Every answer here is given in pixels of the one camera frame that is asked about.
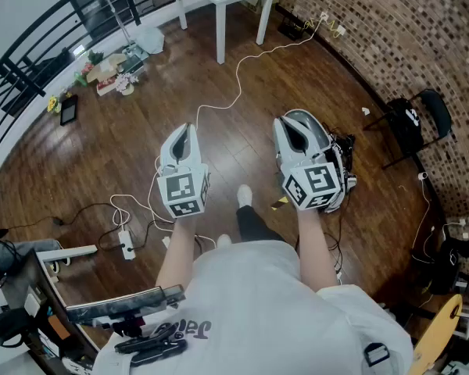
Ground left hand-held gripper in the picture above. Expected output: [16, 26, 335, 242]
[156, 122, 211, 219]

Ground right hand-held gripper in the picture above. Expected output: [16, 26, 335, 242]
[272, 115, 342, 213]

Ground person's right forearm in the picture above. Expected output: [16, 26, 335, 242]
[296, 207, 339, 293]

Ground person's left forearm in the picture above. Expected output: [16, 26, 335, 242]
[156, 209, 199, 288]

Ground person's right white shoe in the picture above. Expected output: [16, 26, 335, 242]
[236, 184, 253, 209]

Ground person's black trousers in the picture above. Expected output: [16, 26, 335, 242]
[235, 205, 286, 244]

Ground white power strip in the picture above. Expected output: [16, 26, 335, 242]
[117, 229, 137, 261]

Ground black bag white print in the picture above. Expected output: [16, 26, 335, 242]
[386, 98, 425, 154]

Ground white flower bunch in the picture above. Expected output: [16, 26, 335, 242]
[114, 72, 140, 96]

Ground red box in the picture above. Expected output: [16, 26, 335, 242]
[96, 75, 120, 97]

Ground teal book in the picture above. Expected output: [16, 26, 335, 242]
[120, 55, 145, 77]

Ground black chest-mounted bar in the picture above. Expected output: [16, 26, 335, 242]
[64, 284, 187, 323]

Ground black tablet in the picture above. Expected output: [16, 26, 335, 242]
[59, 94, 79, 127]

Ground person's white t-shirt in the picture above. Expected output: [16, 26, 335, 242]
[91, 240, 415, 375]

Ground black folding chair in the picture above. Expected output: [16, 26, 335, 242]
[363, 87, 454, 170]

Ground black red tripod head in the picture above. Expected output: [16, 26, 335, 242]
[109, 314, 145, 338]

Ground white plastic bag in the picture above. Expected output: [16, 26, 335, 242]
[134, 25, 166, 55]

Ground dark flat case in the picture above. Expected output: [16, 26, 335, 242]
[277, 13, 306, 41]

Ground black clamp holder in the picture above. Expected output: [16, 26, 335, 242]
[114, 336, 188, 366]

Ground cluttered work desk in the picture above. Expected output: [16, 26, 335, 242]
[0, 248, 98, 375]

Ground yellow wooden board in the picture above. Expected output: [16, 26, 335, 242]
[412, 293, 464, 375]

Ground black cabinet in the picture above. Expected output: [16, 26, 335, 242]
[60, 0, 141, 38]

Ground long white cable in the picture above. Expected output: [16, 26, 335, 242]
[109, 12, 329, 249]

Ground yellow cable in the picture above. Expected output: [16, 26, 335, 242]
[303, 16, 343, 38]

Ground white mop handle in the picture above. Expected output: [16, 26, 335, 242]
[107, 0, 136, 54]

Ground black strap buckle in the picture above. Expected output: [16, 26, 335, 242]
[363, 341, 392, 368]

